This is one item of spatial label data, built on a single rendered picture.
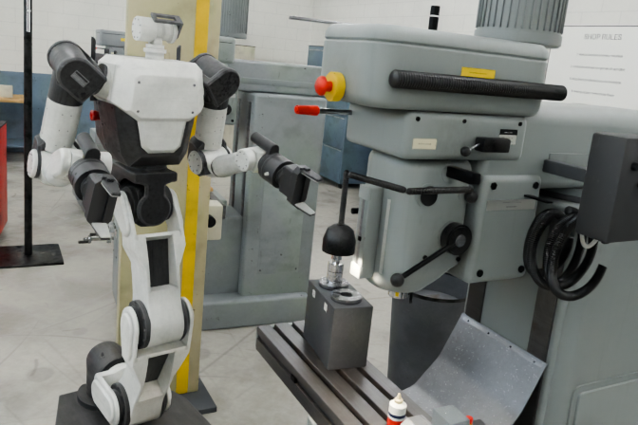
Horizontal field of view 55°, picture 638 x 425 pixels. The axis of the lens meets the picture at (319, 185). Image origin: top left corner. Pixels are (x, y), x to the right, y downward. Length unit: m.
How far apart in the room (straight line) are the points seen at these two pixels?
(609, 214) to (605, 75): 5.10
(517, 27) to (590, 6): 5.16
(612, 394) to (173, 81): 1.45
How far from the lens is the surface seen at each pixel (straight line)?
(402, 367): 3.60
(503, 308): 1.76
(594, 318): 1.70
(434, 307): 3.38
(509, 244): 1.49
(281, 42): 11.05
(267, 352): 1.94
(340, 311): 1.71
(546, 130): 1.50
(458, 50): 1.27
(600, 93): 6.38
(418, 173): 1.30
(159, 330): 1.84
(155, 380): 2.09
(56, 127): 1.77
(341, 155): 8.71
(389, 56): 1.18
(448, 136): 1.29
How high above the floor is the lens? 1.81
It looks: 12 degrees down
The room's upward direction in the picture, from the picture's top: 6 degrees clockwise
